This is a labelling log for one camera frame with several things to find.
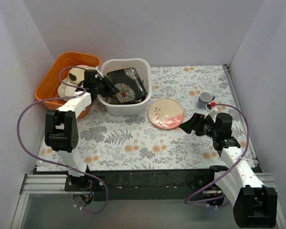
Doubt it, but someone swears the black square patterned plate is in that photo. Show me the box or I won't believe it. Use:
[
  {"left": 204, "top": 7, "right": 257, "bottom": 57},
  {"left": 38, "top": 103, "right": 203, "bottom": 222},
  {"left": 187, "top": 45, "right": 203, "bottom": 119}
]
[{"left": 106, "top": 67, "right": 147, "bottom": 104}]

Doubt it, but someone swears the pink bottom plate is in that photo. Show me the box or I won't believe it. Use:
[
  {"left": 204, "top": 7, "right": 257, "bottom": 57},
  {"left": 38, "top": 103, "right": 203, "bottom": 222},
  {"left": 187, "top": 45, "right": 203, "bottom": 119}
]
[{"left": 147, "top": 98, "right": 185, "bottom": 130}]

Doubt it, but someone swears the square floral ceramic plate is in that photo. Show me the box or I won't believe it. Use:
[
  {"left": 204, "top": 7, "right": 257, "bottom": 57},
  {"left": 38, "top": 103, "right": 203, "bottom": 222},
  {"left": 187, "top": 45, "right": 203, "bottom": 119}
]
[{"left": 105, "top": 96, "right": 143, "bottom": 105}]

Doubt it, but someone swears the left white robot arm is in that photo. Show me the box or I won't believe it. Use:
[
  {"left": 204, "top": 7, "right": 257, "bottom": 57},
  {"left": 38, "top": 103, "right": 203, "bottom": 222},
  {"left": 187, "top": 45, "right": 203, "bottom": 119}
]
[{"left": 45, "top": 69, "right": 119, "bottom": 191}]

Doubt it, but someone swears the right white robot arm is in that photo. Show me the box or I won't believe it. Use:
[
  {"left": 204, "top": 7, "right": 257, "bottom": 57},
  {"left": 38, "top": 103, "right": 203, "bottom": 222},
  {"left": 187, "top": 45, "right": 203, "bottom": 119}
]
[{"left": 179, "top": 113, "right": 277, "bottom": 228}]

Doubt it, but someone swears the white plastic bin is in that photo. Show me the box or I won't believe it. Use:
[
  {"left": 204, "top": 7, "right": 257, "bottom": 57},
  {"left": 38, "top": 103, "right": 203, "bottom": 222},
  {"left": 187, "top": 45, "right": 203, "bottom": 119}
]
[{"left": 98, "top": 58, "right": 152, "bottom": 116}]

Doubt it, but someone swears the orange plastic bin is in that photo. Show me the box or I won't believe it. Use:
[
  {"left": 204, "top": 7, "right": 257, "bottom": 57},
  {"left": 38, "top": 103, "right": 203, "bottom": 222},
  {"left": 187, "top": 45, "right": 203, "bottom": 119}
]
[{"left": 35, "top": 52, "right": 101, "bottom": 110}]

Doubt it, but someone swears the beige round plate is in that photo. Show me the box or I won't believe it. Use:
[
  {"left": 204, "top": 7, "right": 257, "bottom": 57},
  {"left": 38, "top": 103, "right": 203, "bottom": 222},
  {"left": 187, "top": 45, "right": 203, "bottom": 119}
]
[{"left": 68, "top": 65, "right": 94, "bottom": 84}]

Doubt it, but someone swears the grey mug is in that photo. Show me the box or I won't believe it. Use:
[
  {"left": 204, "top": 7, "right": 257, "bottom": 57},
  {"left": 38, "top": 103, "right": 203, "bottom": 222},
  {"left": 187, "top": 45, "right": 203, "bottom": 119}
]
[{"left": 198, "top": 92, "right": 215, "bottom": 109}]

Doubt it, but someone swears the white square plate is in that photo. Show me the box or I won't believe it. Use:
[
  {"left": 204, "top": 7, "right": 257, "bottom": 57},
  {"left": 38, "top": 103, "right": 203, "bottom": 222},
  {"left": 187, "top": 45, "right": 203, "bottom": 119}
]
[{"left": 62, "top": 82, "right": 78, "bottom": 97}]

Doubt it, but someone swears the white scalloped plate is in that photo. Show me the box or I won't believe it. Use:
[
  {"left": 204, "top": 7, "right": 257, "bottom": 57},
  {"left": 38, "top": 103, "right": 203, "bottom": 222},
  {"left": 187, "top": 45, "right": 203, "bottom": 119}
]
[{"left": 57, "top": 83, "right": 64, "bottom": 98}]

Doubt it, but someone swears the floral tablecloth mat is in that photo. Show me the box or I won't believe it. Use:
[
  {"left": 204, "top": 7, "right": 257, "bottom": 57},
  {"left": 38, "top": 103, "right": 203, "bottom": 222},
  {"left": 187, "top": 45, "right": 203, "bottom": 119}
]
[{"left": 36, "top": 65, "right": 255, "bottom": 172}]

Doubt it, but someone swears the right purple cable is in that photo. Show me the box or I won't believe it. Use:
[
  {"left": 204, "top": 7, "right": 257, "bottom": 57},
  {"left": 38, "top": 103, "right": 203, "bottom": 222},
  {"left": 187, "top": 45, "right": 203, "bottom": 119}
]
[{"left": 184, "top": 103, "right": 250, "bottom": 208}]

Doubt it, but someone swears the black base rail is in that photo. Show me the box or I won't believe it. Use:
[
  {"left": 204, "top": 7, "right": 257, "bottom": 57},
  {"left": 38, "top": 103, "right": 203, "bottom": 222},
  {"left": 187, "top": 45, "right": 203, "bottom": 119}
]
[{"left": 64, "top": 169, "right": 229, "bottom": 202}]

